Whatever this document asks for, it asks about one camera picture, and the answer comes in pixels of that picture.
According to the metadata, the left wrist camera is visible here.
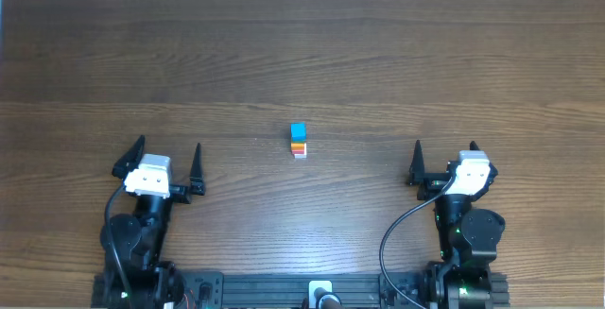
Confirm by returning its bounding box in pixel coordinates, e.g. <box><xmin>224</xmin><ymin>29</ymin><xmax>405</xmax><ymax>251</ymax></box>
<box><xmin>123</xmin><ymin>153</ymin><xmax>172</xmax><ymax>200</ymax></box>

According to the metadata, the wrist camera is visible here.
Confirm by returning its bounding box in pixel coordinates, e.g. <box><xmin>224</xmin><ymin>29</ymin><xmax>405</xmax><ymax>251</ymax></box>
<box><xmin>444</xmin><ymin>149</ymin><xmax>493</xmax><ymax>197</ymax></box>
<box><xmin>123</xmin><ymin>153</ymin><xmax>172</xmax><ymax>200</ymax></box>

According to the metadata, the black cable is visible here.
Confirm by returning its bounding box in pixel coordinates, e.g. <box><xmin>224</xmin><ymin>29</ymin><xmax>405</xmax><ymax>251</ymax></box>
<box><xmin>103</xmin><ymin>183</ymin><xmax>136</xmax><ymax>303</ymax></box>
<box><xmin>378</xmin><ymin>176</ymin><xmax>458</xmax><ymax>309</ymax></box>

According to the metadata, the blue cube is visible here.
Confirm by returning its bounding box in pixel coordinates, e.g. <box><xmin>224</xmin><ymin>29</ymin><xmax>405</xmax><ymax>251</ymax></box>
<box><xmin>289</xmin><ymin>123</ymin><xmax>307</xmax><ymax>144</ymax></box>

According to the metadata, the mounting rail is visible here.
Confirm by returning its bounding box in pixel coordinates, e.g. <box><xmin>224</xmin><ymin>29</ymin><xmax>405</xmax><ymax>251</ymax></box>
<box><xmin>92</xmin><ymin>270</ymin><xmax>511</xmax><ymax>309</ymax></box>

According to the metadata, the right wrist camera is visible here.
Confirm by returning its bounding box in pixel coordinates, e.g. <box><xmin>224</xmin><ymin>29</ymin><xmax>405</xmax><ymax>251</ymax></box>
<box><xmin>444</xmin><ymin>149</ymin><xmax>493</xmax><ymax>197</ymax></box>

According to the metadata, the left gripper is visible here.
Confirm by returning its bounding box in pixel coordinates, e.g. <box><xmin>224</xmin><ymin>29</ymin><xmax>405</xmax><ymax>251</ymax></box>
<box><xmin>112</xmin><ymin>134</ymin><xmax>207</xmax><ymax>205</ymax></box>

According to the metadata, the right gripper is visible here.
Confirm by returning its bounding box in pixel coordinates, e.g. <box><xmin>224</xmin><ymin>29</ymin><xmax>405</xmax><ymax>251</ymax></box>
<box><xmin>407</xmin><ymin>139</ymin><xmax>481</xmax><ymax>201</ymax></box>

